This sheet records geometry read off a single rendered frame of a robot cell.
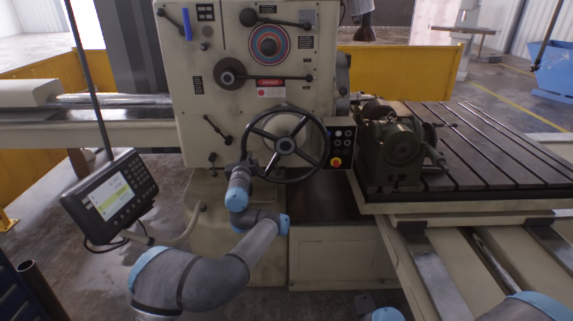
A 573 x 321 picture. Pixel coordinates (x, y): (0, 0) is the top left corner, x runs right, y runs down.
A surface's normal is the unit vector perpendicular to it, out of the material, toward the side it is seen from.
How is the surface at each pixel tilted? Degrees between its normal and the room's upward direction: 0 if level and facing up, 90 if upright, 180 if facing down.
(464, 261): 0
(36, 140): 90
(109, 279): 0
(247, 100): 90
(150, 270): 33
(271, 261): 90
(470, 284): 0
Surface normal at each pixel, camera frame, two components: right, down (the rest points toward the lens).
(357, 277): 0.02, 0.47
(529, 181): 0.00, -0.88
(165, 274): -0.16, -0.49
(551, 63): -0.87, 0.24
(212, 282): 0.49, -0.43
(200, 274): 0.20, -0.69
